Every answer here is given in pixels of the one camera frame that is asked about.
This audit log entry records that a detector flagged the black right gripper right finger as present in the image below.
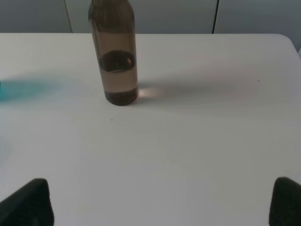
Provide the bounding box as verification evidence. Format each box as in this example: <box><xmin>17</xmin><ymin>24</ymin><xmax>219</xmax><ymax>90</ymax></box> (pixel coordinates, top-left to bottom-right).
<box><xmin>269</xmin><ymin>177</ymin><xmax>301</xmax><ymax>226</ymax></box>

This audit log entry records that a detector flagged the brown transparent plastic bottle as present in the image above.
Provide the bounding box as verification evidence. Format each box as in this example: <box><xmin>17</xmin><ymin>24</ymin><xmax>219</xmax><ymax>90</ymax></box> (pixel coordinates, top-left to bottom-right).
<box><xmin>88</xmin><ymin>0</ymin><xmax>138</xmax><ymax>106</ymax></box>

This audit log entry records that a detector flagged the teal transparent plastic cup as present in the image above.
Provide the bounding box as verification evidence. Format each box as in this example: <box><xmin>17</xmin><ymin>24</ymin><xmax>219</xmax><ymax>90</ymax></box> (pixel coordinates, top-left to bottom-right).
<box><xmin>0</xmin><ymin>81</ymin><xmax>3</xmax><ymax>101</ymax></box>

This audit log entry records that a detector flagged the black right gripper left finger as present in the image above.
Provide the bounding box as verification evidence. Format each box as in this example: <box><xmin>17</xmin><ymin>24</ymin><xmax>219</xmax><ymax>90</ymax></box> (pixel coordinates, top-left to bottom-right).
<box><xmin>0</xmin><ymin>178</ymin><xmax>54</xmax><ymax>226</ymax></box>

